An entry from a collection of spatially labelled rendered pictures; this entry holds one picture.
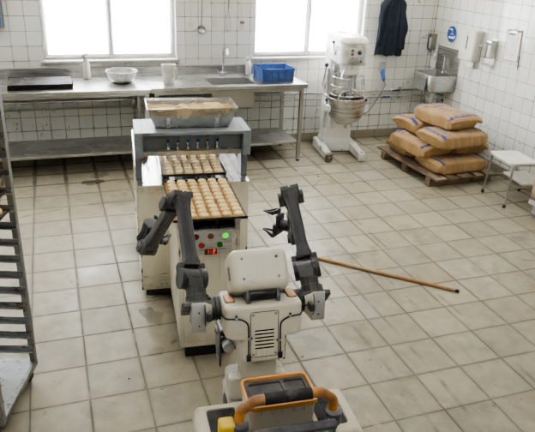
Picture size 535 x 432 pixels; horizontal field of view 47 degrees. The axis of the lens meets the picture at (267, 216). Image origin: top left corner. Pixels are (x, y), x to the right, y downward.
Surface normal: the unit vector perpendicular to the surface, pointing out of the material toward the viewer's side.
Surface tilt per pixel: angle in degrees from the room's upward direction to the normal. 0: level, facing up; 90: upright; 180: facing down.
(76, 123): 90
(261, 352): 82
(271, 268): 47
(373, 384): 0
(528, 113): 90
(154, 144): 90
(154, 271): 90
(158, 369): 0
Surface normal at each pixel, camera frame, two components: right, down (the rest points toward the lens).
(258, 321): 0.24, 0.26
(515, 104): -0.95, 0.10
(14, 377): 0.04, -0.91
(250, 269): 0.20, -0.33
